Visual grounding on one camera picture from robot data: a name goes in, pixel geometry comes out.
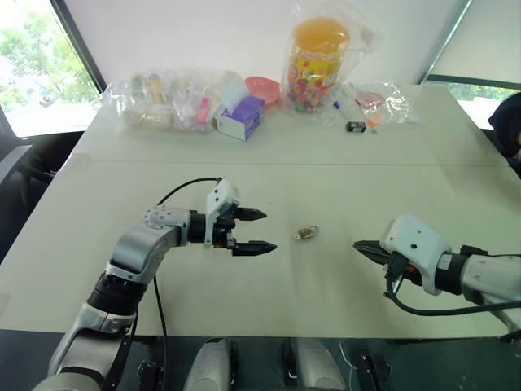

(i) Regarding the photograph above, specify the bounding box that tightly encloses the clear bag around candy jar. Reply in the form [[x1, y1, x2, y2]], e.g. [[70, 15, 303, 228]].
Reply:
[[278, 2, 387, 123]]

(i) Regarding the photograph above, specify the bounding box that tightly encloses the pink plastic bowl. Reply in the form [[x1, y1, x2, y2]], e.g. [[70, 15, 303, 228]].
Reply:
[[243, 76, 282, 109]]

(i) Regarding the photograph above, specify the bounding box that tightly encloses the black bracket under table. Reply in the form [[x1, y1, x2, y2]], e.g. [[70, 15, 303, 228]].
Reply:
[[357, 352, 392, 391], [136, 360, 166, 391]]

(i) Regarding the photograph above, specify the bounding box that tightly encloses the pink packet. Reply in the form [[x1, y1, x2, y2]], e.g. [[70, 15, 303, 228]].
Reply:
[[195, 96, 212, 125]]

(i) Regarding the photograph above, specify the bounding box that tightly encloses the red rimmed round lid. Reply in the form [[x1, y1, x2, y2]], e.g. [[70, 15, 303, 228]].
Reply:
[[356, 90, 386, 109]]

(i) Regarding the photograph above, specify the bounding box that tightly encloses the purple and white carton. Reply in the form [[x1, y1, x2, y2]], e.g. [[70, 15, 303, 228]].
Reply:
[[211, 75, 266, 143]]

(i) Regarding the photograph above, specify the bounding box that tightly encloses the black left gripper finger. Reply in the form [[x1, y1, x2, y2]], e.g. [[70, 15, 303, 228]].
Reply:
[[230, 240, 278, 258], [237, 206, 269, 223]]

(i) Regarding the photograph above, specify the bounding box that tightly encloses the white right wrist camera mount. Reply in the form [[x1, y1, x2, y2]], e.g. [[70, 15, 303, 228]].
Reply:
[[379, 214, 453, 297]]

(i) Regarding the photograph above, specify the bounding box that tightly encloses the small crumpled clear plastic bag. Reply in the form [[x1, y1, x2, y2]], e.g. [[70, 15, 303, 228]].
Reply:
[[331, 79, 412, 125]]

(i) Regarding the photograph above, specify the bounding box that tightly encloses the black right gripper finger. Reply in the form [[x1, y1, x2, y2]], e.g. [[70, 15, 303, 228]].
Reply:
[[357, 247, 392, 270], [352, 239, 387, 256]]

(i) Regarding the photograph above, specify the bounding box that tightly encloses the person with dark hair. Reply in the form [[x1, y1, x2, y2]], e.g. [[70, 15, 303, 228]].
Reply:
[[487, 91, 521, 180]]

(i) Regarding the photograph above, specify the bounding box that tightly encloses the silver rounded robot shape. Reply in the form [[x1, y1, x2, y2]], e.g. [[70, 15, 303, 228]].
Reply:
[[283, 337, 349, 391], [182, 337, 239, 391]]

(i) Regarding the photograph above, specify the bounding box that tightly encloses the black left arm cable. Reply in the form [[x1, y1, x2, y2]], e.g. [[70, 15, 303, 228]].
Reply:
[[152, 177, 225, 391]]

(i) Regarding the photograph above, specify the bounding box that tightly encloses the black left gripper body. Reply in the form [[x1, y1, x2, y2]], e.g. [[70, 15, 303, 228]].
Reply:
[[212, 205, 242, 250]]

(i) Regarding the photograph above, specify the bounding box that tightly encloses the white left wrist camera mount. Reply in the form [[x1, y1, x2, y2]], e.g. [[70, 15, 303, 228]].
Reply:
[[203, 178, 241, 249]]

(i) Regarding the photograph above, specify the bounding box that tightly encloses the thin white cable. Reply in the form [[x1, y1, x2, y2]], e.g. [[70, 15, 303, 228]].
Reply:
[[338, 340, 357, 372]]

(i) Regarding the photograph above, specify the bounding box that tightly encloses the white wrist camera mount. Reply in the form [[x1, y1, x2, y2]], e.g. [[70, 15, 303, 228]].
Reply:
[[379, 214, 453, 297], [203, 178, 241, 249]]

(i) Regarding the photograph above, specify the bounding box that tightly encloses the large clear plastic bag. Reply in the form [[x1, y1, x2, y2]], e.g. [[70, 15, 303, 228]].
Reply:
[[99, 69, 249, 134]]

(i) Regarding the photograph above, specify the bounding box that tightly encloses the candy jar with orange lid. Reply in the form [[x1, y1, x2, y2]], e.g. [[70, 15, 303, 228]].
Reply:
[[284, 16, 352, 113]]

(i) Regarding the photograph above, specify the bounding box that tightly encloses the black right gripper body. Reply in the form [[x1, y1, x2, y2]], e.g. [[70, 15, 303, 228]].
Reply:
[[382, 251, 425, 287]]

